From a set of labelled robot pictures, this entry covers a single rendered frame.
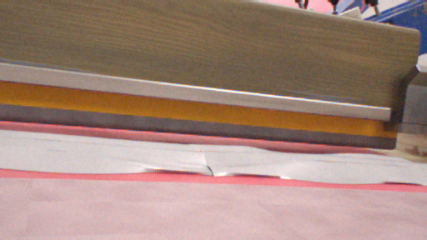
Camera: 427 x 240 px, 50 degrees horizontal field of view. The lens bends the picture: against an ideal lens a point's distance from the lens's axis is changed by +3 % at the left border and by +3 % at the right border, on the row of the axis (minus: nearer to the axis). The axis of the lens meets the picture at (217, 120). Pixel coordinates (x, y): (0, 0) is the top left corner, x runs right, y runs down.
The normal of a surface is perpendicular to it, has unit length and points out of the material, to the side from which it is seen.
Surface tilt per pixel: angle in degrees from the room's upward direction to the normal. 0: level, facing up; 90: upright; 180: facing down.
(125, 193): 9
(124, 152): 24
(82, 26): 81
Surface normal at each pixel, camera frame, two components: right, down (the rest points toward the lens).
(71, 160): 0.31, -0.66
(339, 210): 0.11, -0.99
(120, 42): 0.35, 0.11
